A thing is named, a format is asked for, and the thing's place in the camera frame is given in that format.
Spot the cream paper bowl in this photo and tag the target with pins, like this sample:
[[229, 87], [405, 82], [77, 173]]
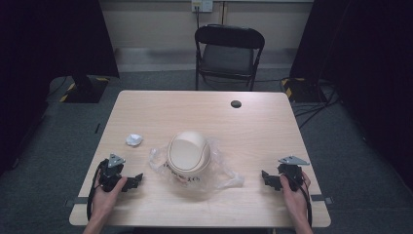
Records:
[[188, 154]]

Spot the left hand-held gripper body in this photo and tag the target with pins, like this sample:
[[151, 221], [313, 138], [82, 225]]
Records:
[[108, 177]]

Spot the person's right hand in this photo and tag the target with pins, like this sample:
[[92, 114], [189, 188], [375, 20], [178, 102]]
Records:
[[293, 201]]

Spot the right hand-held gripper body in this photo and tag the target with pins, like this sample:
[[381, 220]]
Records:
[[292, 172]]

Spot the black stand base striped tape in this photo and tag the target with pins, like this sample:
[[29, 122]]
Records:
[[300, 91], [85, 89]]

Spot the crumpled white paper ball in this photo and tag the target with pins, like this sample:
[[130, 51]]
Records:
[[134, 140]]

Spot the white wall socket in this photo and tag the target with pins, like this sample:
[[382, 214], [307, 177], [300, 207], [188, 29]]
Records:
[[202, 5]]

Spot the black folding chair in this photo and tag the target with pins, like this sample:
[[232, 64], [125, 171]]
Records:
[[227, 57]]

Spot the small black floor strip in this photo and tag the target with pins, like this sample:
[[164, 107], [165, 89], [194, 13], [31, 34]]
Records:
[[97, 128]]

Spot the black curtain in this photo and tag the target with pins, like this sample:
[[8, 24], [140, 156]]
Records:
[[48, 48], [367, 65]]

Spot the grey table side bracket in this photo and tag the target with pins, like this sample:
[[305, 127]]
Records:
[[73, 202], [323, 199]]

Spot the person's left hand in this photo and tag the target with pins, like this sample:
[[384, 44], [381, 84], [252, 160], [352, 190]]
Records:
[[105, 200]]

